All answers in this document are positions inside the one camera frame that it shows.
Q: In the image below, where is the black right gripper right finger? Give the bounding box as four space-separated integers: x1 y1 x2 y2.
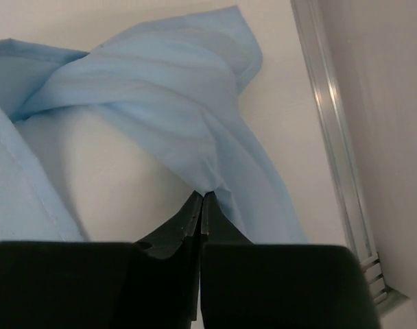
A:
200 193 380 329

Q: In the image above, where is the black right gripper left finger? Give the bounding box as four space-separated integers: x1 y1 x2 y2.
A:
0 193 202 328

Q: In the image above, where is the light blue pillowcase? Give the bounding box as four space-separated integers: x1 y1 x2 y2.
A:
0 7 307 244

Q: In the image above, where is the white pillow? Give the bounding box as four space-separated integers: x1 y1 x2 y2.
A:
15 108 192 242

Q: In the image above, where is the aluminium side rail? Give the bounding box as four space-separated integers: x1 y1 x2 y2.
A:
290 0 412 309

